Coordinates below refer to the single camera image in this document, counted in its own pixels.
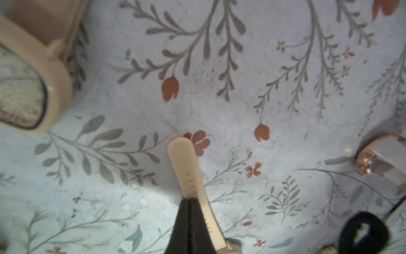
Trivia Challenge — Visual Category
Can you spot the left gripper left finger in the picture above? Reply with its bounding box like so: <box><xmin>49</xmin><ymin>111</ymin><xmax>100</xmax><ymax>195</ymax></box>
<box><xmin>165</xmin><ymin>199</ymin><xmax>191</xmax><ymax>254</ymax></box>

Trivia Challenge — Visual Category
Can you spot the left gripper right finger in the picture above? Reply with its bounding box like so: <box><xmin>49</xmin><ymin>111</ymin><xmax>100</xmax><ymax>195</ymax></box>
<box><xmin>190</xmin><ymin>199</ymin><xmax>216</xmax><ymax>254</ymax></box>

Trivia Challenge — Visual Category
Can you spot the beige watch long diagonal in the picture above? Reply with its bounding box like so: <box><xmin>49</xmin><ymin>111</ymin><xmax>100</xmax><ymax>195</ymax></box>
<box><xmin>168</xmin><ymin>137</ymin><xmax>242</xmax><ymax>254</ymax></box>

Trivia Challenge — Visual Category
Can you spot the green cleaning cloth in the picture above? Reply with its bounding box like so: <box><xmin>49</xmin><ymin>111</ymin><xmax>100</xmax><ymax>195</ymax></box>
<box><xmin>337</xmin><ymin>197</ymin><xmax>406</xmax><ymax>254</ymax></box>

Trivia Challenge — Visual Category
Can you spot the rose gold small watch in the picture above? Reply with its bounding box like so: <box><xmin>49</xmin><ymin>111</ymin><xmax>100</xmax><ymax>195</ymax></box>
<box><xmin>355</xmin><ymin>134</ymin><xmax>406</xmax><ymax>193</ymax></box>

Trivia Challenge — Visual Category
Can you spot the beige watch top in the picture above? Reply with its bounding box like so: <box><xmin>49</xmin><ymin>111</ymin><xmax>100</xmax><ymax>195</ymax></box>
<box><xmin>1</xmin><ymin>1</ymin><xmax>88</xmax><ymax>133</ymax></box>

